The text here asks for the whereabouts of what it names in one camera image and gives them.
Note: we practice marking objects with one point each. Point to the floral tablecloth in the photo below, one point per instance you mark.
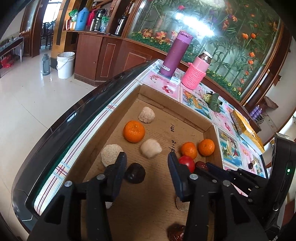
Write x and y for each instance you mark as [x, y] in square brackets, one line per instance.
[231, 150]

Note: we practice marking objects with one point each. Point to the brown wrinkled date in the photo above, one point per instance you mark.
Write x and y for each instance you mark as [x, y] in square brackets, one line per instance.
[175, 232]

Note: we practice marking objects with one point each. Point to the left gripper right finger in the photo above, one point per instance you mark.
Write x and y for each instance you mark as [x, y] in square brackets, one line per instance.
[215, 206]

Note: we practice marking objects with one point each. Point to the pink bottle with knit sleeve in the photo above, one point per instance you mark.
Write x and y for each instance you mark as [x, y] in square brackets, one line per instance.
[196, 70]

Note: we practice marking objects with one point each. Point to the blue thermos jug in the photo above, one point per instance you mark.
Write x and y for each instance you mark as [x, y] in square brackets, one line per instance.
[82, 19]

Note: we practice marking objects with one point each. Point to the dark purple plum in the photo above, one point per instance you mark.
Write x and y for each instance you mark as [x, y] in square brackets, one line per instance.
[135, 173]

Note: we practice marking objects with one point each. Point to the round beige cake piece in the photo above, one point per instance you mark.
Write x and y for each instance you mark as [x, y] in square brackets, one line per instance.
[147, 115]

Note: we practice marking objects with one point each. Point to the grey water bottle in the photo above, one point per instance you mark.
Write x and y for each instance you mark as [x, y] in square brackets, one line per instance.
[46, 65]

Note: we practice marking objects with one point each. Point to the green leafy vegetable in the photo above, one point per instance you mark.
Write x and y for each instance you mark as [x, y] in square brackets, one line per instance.
[212, 99]

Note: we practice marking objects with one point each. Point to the notched beige cake piece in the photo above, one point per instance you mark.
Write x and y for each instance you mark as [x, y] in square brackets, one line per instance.
[150, 148]

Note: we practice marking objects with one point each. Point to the purple thermos bottle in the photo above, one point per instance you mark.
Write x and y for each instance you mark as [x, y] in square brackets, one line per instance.
[175, 54]

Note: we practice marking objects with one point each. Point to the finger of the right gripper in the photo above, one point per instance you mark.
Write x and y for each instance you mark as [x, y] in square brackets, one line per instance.
[246, 185]

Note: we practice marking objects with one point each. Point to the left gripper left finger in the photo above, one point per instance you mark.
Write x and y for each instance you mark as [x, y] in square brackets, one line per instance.
[61, 220]

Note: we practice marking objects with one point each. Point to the hexagonal beige cake piece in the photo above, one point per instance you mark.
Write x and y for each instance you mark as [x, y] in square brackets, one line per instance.
[181, 206]

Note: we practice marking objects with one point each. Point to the red jujube date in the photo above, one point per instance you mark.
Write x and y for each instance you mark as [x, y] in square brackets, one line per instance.
[201, 165]

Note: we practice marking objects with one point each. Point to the yellow white box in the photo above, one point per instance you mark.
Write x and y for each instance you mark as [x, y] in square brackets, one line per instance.
[247, 132]

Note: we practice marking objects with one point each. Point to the large orange tangerine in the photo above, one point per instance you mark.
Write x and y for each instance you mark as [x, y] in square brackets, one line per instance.
[133, 131]

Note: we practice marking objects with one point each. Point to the brown cardboard tray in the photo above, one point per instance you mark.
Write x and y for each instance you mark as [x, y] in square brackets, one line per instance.
[144, 211]

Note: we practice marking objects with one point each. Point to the small tangerine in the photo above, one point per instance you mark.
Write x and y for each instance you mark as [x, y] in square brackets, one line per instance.
[189, 149]

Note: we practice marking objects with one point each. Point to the purple cans pair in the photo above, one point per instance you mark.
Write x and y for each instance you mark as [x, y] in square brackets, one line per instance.
[256, 112]

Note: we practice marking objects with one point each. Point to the white plastic bucket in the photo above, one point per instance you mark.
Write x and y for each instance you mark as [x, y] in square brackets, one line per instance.
[65, 64]

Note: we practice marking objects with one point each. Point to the red cherry tomato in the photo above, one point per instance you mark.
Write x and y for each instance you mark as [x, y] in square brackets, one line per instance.
[188, 161]

